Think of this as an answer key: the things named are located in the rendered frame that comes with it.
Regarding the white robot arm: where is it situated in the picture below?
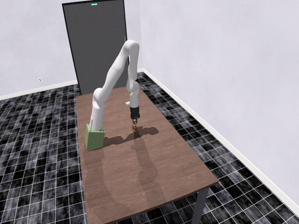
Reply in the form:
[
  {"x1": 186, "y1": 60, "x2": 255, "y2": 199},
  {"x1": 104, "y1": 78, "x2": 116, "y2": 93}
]
[{"x1": 90, "y1": 40, "x2": 140, "y2": 131}]

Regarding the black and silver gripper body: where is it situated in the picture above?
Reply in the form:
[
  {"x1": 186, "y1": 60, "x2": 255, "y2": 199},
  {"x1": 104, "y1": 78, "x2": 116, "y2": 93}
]
[{"x1": 126, "y1": 101, "x2": 140, "y2": 119}]

